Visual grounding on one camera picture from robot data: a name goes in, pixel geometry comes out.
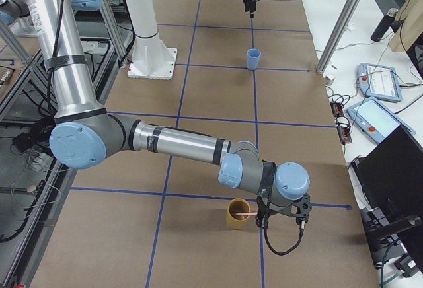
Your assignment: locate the blue plastic cup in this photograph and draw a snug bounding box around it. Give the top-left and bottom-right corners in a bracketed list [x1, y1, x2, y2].
[246, 48, 262, 71]

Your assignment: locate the pink chopstick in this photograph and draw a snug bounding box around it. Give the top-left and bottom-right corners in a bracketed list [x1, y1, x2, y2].
[234, 212, 257, 217]

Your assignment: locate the yellow cup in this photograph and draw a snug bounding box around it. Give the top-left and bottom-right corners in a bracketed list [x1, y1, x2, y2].
[225, 198, 251, 230]

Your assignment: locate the black monitor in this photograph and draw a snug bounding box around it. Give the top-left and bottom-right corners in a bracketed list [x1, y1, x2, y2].
[352, 126, 422, 269]

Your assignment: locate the teach pendant near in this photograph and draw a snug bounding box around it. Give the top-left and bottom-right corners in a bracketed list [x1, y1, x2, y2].
[347, 97, 416, 144]

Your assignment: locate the teach pendant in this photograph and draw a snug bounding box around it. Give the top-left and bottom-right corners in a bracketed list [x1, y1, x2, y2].
[357, 63, 403, 103]
[347, 97, 416, 144]

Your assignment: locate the black bottle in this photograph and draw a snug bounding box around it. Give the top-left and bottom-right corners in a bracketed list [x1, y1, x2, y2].
[370, 7, 399, 42]

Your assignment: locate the teach pendant far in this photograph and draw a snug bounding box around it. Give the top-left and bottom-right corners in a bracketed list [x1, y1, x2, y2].
[357, 63, 403, 103]

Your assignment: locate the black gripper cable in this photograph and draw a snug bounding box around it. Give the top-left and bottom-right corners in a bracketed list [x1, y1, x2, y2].
[263, 217, 308, 256]

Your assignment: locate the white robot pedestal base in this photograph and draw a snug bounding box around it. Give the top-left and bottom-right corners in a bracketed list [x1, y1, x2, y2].
[125, 0, 178, 80]

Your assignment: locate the aluminium frame post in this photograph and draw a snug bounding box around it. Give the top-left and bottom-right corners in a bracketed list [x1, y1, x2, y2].
[316, 0, 360, 75]

